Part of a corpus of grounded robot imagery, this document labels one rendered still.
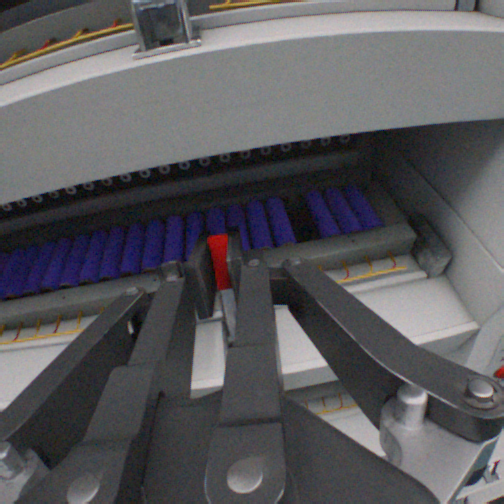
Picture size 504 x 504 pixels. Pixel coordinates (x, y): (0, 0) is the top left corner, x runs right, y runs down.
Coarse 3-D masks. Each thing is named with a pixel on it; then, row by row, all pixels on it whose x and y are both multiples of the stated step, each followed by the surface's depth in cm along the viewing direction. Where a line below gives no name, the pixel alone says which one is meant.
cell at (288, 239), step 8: (272, 200) 28; (280, 200) 28; (272, 208) 27; (280, 208) 27; (272, 216) 27; (280, 216) 26; (272, 224) 26; (280, 224) 26; (288, 224) 26; (280, 232) 25; (288, 232) 25; (280, 240) 25; (288, 240) 24
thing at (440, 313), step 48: (144, 192) 29; (384, 192) 30; (432, 192) 22; (432, 240) 22; (432, 288) 22; (480, 288) 19; (288, 336) 21; (432, 336) 19; (0, 384) 20; (192, 384) 19; (288, 384) 21
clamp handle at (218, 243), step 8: (208, 240) 17; (216, 240) 17; (224, 240) 17; (216, 248) 17; (224, 248) 17; (216, 256) 17; (224, 256) 17; (216, 264) 18; (224, 264) 18; (216, 272) 18; (224, 272) 18; (216, 280) 18; (224, 280) 18; (224, 288) 18; (224, 296) 18; (232, 296) 18; (224, 304) 18; (232, 304) 18; (232, 312) 19; (232, 320) 19; (232, 328) 19; (232, 336) 19
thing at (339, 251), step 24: (336, 240) 23; (360, 240) 23; (384, 240) 23; (408, 240) 23; (336, 264) 24; (72, 288) 23; (96, 288) 23; (120, 288) 22; (216, 288) 23; (0, 312) 22; (24, 312) 22; (48, 312) 22; (72, 312) 23; (96, 312) 23; (0, 336) 22; (48, 336) 22
